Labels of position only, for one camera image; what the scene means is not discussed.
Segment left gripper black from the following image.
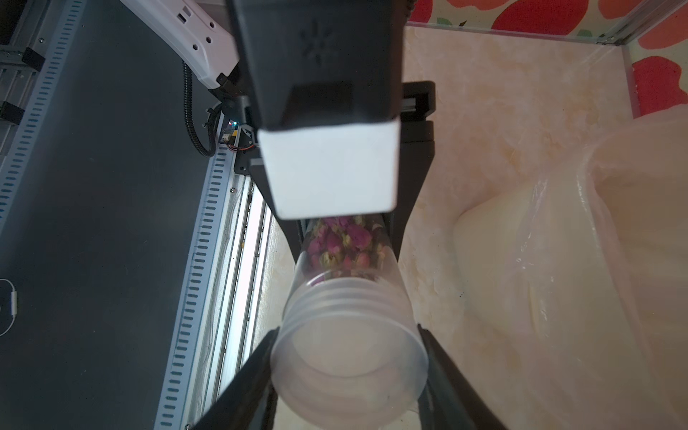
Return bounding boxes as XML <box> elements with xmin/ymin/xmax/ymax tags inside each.
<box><xmin>233</xmin><ymin>80</ymin><xmax>437</xmax><ymax>259</ymax></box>

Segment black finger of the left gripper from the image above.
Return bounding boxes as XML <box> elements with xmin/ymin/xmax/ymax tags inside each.
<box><xmin>246</xmin><ymin>160</ymin><xmax>307</xmax><ymax>264</ymax></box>

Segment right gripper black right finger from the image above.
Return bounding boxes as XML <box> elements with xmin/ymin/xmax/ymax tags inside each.
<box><xmin>417</xmin><ymin>324</ymin><xmax>506</xmax><ymax>430</ymax></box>

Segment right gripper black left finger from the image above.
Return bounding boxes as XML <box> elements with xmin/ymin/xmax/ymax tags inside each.
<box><xmin>191</xmin><ymin>328</ymin><xmax>280</xmax><ymax>430</ymax></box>

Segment clear jar of rosebuds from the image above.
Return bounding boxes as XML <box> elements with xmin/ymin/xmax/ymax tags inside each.
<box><xmin>271</xmin><ymin>215</ymin><xmax>429</xmax><ymax>429</ymax></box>

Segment cream trash bin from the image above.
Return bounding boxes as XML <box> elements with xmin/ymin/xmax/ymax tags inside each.
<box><xmin>455</xmin><ymin>175</ymin><xmax>687</xmax><ymax>429</ymax></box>

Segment pink plastic bin liner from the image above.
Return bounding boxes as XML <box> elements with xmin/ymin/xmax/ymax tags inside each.
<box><xmin>498</xmin><ymin>107</ymin><xmax>687</xmax><ymax>429</ymax></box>

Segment aluminium front rail frame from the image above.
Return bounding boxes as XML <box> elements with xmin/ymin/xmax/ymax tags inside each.
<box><xmin>153</xmin><ymin>145</ymin><xmax>272</xmax><ymax>429</ymax></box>

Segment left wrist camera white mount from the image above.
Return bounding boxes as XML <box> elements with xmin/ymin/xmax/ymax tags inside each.
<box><xmin>228</xmin><ymin>1</ymin><xmax>407</xmax><ymax>220</ymax></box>

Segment black corrugated cable conduit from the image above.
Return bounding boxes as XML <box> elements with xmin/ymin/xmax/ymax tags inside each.
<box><xmin>182</xmin><ymin>61</ymin><xmax>224</xmax><ymax>158</ymax></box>

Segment left aluminium corner post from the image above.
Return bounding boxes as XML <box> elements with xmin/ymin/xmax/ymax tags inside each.
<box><xmin>595</xmin><ymin>0</ymin><xmax>686</xmax><ymax>46</ymax></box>

